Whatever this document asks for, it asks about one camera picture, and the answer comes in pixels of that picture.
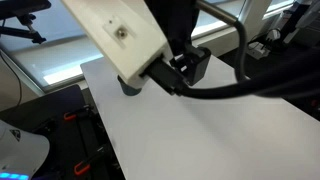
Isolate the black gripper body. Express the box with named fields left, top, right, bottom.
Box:
left=143, top=0, right=202, bottom=56

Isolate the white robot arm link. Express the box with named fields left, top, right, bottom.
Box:
left=60, top=0, right=170, bottom=90

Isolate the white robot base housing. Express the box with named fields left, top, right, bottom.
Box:
left=0, top=119, right=51, bottom=180

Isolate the dark teal cup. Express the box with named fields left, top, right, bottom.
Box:
left=116, top=75, right=143, bottom=97

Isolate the white power adapter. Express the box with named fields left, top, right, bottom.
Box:
left=247, top=40, right=272, bottom=60

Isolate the black background equipment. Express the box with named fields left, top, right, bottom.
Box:
left=265, top=0, right=320, bottom=49

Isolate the orange tipped black clamp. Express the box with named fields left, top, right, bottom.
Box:
left=63, top=105, right=95, bottom=122
left=73, top=148, right=111, bottom=177

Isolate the black side table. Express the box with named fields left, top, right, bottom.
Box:
left=0, top=84, right=126, bottom=180

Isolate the grey flexible hose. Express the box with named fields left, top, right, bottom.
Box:
left=195, top=0, right=249, bottom=83

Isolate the thick black cable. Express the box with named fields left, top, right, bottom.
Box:
left=145, top=49, right=320, bottom=100

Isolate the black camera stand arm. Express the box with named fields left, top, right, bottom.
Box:
left=0, top=0, right=53, bottom=45

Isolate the thin black wire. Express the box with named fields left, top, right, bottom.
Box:
left=0, top=52, right=24, bottom=108

